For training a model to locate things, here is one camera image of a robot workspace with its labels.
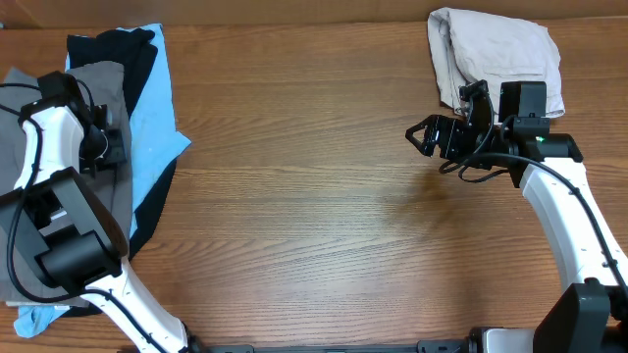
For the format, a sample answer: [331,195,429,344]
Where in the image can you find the black garment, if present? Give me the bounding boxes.
[62,27,179,318]

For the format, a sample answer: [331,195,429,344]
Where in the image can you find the grey shorts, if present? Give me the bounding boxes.
[1,62,131,305]

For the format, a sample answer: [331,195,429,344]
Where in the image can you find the light blue shirt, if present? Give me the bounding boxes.
[1,24,191,338]

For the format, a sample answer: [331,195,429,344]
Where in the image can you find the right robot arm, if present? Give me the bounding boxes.
[405,80,627,353]

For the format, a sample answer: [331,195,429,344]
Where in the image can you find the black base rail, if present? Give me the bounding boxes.
[205,339,469,353]

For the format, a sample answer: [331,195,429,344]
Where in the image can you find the beige folded trousers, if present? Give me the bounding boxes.
[427,8,565,118]

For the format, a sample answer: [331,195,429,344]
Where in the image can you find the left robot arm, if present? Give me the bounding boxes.
[1,72,202,352]

